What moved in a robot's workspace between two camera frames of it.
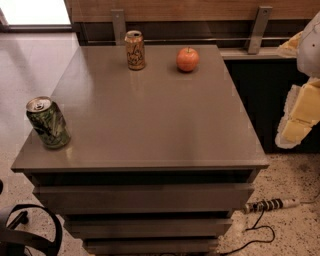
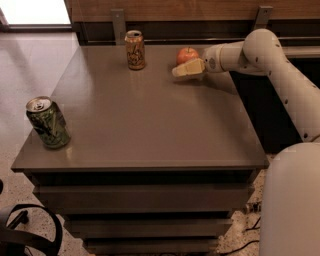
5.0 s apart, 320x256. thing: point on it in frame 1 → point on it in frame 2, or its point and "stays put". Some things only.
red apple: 187,59 stays put
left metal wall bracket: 118,17 stays put
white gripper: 310,50 → 212,60
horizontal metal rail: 219,39 stays put
